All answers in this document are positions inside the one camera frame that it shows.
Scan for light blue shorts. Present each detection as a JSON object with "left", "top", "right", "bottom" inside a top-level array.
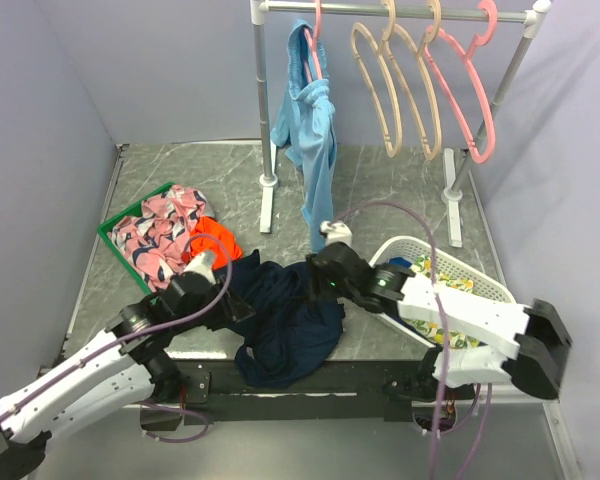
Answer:
[{"left": 271, "top": 19, "right": 337, "bottom": 252}]

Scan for beige hanger left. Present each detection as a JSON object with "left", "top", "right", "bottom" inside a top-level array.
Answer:
[{"left": 350, "top": 0, "right": 404, "bottom": 159}]

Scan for navy blue shorts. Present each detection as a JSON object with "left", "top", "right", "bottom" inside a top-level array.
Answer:
[{"left": 229, "top": 250, "right": 345, "bottom": 389}]

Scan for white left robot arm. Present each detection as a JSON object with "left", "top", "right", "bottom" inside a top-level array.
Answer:
[{"left": 0, "top": 273, "right": 254, "bottom": 479}]

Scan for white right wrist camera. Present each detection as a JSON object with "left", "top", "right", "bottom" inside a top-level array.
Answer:
[{"left": 320, "top": 221, "right": 353, "bottom": 247}]

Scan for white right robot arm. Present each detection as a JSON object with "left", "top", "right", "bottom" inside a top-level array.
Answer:
[{"left": 306, "top": 242, "right": 572, "bottom": 401}]

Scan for pink patterned garment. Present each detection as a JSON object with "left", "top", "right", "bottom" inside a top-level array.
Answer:
[{"left": 98, "top": 183, "right": 215, "bottom": 293}]

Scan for white plastic laundry basket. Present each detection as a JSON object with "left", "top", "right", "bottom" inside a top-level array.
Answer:
[{"left": 368, "top": 236, "right": 516, "bottom": 347}]

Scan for beige hanger right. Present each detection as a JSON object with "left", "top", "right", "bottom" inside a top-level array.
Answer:
[{"left": 382, "top": 0, "right": 443, "bottom": 162}]

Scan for metal clothes rack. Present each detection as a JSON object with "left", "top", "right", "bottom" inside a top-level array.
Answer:
[{"left": 250, "top": 1, "right": 552, "bottom": 248}]

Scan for pink hanger holding shorts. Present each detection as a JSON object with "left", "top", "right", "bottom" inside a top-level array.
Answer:
[{"left": 302, "top": 0, "right": 324, "bottom": 84}]

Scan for lemon print garment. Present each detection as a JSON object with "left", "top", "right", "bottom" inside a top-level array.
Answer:
[{"left": 405, "top": 255, "right": 480, "bottom": 349}]

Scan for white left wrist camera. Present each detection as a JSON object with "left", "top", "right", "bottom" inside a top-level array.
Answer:
[{"left": 181, "top": 250, "right": 216, "bottom": 284}]

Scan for green plastic tray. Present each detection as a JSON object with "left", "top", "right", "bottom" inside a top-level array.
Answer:
[{"left": 96, "top": 182, "right": 181, "bottom": 301}]

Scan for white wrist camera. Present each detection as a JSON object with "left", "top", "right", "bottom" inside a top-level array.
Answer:
[
  {"left": 320, "top": 221, "right": 353, "bottom": 247},
  {"left": 181, "top": 250, "right": 216, "bottom": 284}
]

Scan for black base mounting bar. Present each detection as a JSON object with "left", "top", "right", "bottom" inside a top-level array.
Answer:
[{"left": 162, "top": 359, "right": 438, "bottom": 423}]

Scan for orange garment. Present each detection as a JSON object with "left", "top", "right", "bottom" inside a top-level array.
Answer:
[{"left": 181, "top": 216, "right": 243, "bottom": 270}]

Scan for beige hanger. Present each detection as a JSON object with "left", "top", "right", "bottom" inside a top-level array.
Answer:
[
  {"left": 382, "top": 0, "right": 443, "bottom": 162},
  {"left": 350, "top": 0, "right": 404, "bottom": 159}
]

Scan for pink empty hanger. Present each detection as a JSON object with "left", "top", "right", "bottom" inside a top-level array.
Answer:
[{"left": 423, "top": 0, "right": 499, "bottom": 165}]

